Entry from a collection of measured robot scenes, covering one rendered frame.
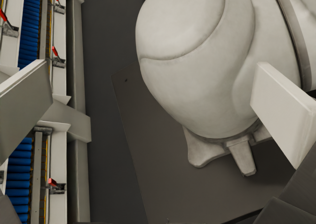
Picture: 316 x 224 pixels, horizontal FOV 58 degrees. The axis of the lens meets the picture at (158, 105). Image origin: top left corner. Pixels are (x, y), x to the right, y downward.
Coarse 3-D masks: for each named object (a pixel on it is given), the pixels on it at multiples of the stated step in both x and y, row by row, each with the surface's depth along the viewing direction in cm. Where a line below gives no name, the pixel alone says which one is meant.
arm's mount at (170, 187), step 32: (128, 96) 62; (128, 128) 59; (160, 128) 56; (160, 160) 53; (224, 160) 48; (256, 160) 46; (288, 160) 44; (160, 192) 51; (192, 192) 49; (224, 192) 47; (256, 192) 45
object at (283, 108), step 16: (256, 64) 17; (256, 80) 17; (272, 80) 15; (288, 80) 14; (256, 96) 17; (272, 96) 15; (288, 96) 13; (304, 96) 12; (256, 112) 17; (272, 112) 15; (288, 112) 13; (304, 112) 12; (272, 128) 15; (288, 128) 13; (304, 128) 12; (288, 144) 13; (304, 144) 12
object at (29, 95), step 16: (32, 64) 16; (16, 80) 14; (32, 80) 16; (48, 80) 18; (0, 96) 12; (16, 96) 14; (32, 96) 16; (48, 96) 18; (0, 112) 12; (16, 112) 14; (32, 112) 16; (0, 128) 12; (16, 128) 14; (0, 144) 12; (16, 144) 14; (0, 160) 12
